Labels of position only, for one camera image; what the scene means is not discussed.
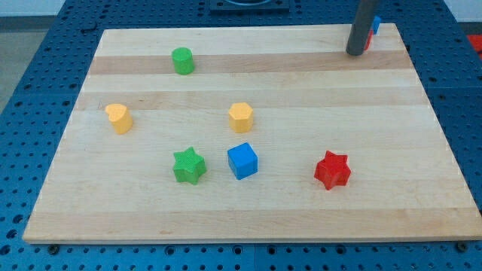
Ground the yellow hexagon block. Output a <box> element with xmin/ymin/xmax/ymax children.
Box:
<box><xmin>228</xmin><ymin>102</ymin><xmax>254</xmax><ymax>133</ymax></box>

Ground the wooden board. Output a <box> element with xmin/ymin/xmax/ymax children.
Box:
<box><xmin>23</xmin><ymin>23</ymin><xmax>481</xmax><ymax>245</ymax></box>

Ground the blue cube block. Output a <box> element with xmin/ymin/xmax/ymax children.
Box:
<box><xmin>227</xmin><ymin>142</ymin><xmax>258</xmax><ymax>180</ymax></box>

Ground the green star block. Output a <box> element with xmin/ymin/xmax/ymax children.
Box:
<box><xmin>172</xmin><ymin>147</ymin><xmax>207</xmax><ymax>185</ymax></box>

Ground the green cylinder block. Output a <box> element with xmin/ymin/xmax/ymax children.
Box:
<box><xmin>171</xmin><ymin>47</ymin><xmax>195</xmax><ymax>75</ymax></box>

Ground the red star block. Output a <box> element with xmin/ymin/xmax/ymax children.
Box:
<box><xmin>314</xmin><ymin>151</ymin><xmax>351</xmax><ymax>190</ymax></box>

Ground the yellow heart block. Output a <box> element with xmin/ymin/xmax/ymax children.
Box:
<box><xmin>105</xmin><ymin>104</ymin><xmax>133</xmax><ymax>135</ymax></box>

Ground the red block behind rod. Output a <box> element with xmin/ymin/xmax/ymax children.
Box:
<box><xmin>364</xmin><ymin>29</ymin><xmax>374</xmax><ymax>51</ymax></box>

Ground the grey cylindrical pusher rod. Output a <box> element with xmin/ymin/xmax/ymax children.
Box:
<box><xmin>346</xmin><ymin>0</ymin><xmax>380</xmax><ymax>56</ymax></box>

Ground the blue block behind rod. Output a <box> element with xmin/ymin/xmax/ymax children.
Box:
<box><xmin>372</xmin><ymin>15</ymin><xmax>382</xmax><ymax>35</ymax></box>

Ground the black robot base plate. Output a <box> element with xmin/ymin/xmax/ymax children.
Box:
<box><xmin>208</xmin><ymin>0</ymin><xmax>290</xmax><ymax>13</ymax></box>

